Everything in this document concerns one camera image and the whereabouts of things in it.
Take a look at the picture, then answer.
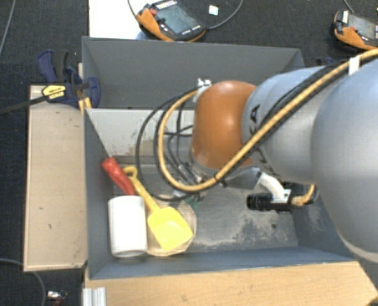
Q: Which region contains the clear plastic bowl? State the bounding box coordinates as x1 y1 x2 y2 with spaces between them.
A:
146 198 198 258

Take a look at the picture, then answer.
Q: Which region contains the black cylinder on white bracket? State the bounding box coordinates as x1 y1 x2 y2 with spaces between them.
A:
246 171 293 215

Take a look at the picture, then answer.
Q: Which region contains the grey metal bin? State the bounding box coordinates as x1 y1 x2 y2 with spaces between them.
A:
81 36 365 281

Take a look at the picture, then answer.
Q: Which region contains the white cup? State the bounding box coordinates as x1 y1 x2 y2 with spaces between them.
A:
107 195 149 259

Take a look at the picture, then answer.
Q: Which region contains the yellow toy shovel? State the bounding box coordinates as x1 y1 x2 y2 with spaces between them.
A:
122 166 194 251

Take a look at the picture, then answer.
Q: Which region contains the red toy tool handle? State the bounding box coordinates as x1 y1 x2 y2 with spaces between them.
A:
101 157 137 197

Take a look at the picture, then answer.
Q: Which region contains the pale wood board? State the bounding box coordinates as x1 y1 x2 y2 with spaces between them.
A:
22 84 89 272

